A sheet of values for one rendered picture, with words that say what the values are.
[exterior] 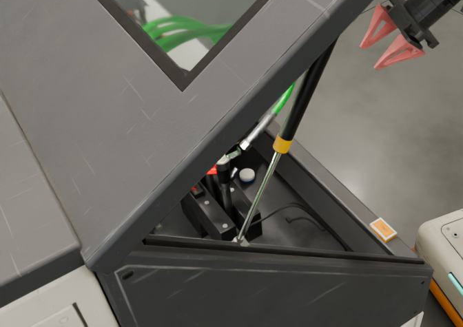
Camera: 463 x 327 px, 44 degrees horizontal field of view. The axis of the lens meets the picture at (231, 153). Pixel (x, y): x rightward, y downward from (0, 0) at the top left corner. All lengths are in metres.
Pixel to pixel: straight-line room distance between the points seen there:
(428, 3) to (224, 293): 0.54
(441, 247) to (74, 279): 1.64
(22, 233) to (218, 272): 0.25
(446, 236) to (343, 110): 1.06
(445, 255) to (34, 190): 1.64
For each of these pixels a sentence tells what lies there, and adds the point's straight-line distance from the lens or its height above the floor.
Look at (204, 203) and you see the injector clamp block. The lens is 1.27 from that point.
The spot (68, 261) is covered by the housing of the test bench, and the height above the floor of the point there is 1.48.
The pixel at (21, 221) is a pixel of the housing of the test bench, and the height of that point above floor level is 1.50.
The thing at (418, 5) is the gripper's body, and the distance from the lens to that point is 0.98.
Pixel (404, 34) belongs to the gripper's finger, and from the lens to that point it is 0.96.
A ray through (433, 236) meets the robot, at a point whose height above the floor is 0.27.
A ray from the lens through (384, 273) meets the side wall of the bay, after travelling 1.06.
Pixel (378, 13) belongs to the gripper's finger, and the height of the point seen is 1.41.
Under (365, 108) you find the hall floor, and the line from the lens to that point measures 2.98.
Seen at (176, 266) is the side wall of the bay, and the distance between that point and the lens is 0.68.
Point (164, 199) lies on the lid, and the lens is 0.56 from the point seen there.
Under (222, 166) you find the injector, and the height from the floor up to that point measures 1.13.
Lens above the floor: 1.94
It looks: 45 degrees down
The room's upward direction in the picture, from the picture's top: 7 degrees counter-clockwise
